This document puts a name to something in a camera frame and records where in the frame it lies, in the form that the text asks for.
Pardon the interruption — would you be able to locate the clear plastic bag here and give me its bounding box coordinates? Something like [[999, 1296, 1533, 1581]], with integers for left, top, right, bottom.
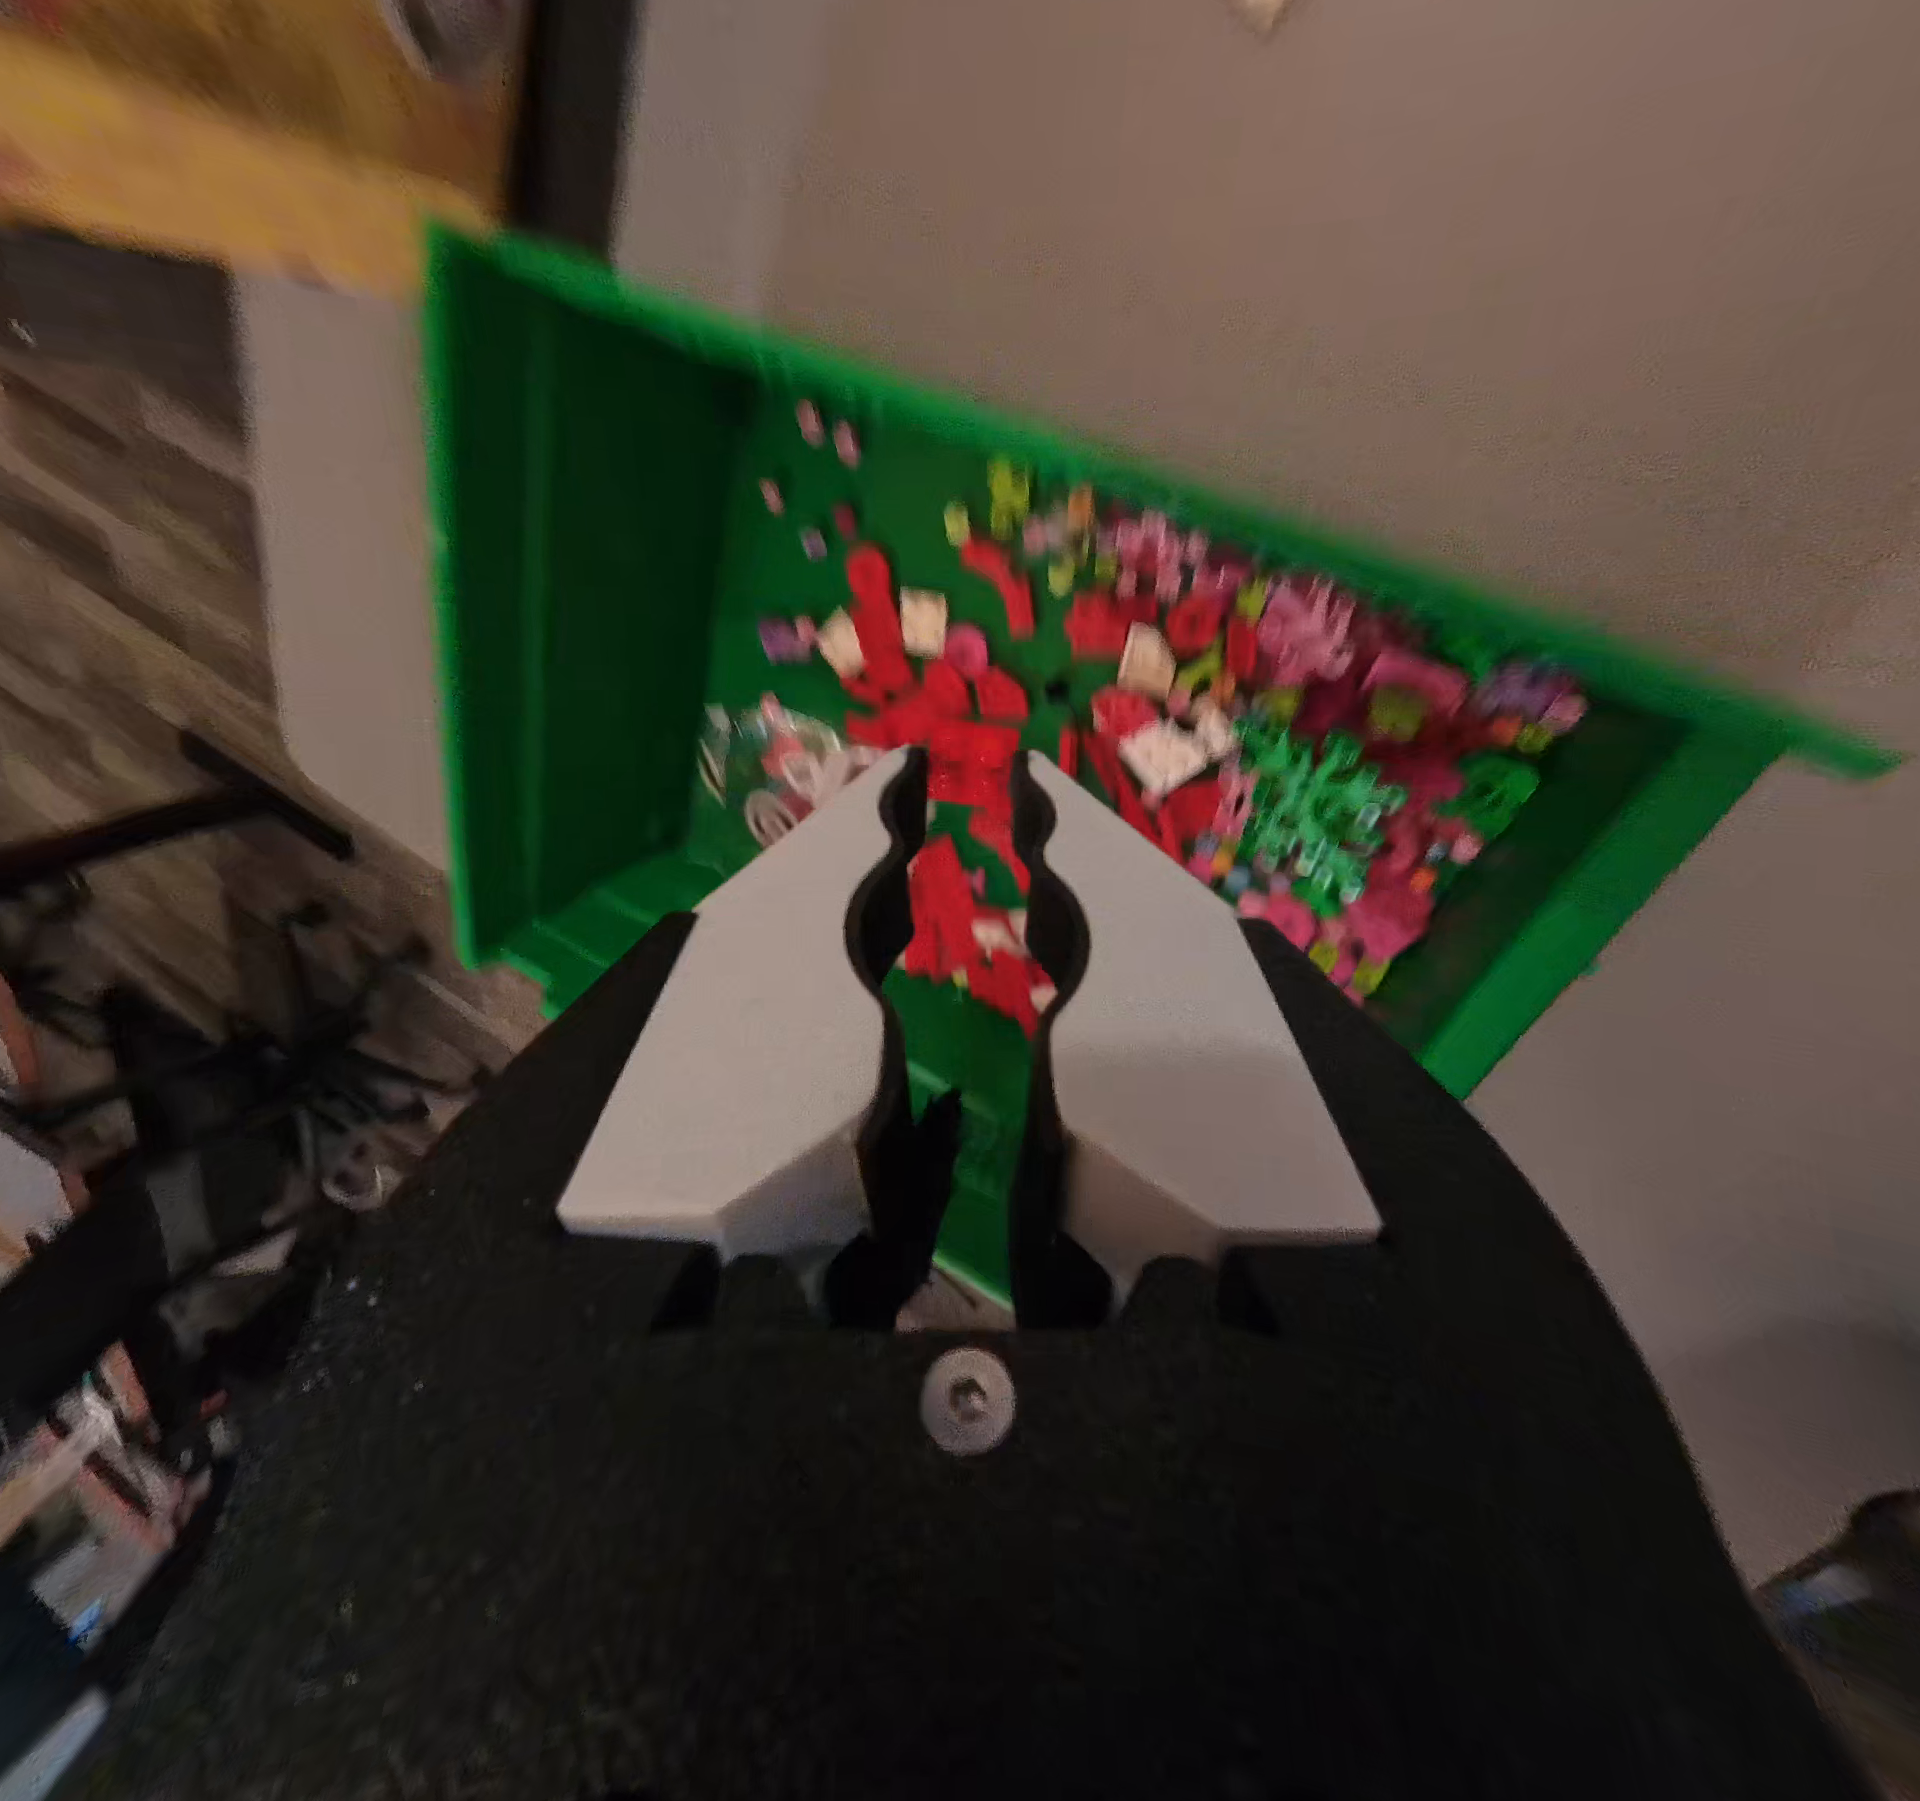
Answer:
[[695, 697, 859, 847]]

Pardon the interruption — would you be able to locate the black pole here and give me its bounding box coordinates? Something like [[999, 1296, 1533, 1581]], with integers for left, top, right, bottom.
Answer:
[[501, 0, 655, 261]]

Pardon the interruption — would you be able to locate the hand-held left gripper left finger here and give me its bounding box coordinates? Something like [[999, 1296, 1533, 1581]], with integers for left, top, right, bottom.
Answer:
[[556, 746, 966, 1332]]

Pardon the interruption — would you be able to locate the green plastic bin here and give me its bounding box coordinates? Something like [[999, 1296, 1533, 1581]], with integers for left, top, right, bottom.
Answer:
[[419, 224, 1904, 1309]]

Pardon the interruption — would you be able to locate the dark object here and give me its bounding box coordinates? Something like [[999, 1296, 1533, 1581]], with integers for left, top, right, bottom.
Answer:
[[1752, 1490, 1920, 1691]]

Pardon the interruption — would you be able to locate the pile of lego pieces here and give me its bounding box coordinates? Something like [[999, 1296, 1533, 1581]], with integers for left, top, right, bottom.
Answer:
[[750, 397, 1592, 1037]]

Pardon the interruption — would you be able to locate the yellow lego set box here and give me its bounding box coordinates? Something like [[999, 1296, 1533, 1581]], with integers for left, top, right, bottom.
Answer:
[[0, 0, 544, 297]]

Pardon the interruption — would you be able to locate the black floor stand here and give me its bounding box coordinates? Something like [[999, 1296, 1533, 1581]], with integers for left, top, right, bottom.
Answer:
[[0, 730, 356, 891]]

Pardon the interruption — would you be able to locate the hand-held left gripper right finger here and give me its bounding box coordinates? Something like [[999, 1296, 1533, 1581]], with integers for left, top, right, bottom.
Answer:
[[1011, 752, 1384, 1330]]

